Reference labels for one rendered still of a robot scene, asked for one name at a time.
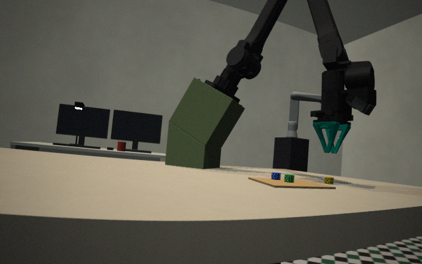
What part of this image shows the blue die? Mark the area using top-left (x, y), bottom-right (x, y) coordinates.
top-left (271, 172), bottom-right (281, 180)

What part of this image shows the yellow die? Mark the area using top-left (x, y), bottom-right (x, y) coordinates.
top-left (325, 177), bottom-right (334, 184)

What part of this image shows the green die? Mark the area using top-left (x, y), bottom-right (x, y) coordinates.
top-left (284, 174), bottom-right (295, 183)

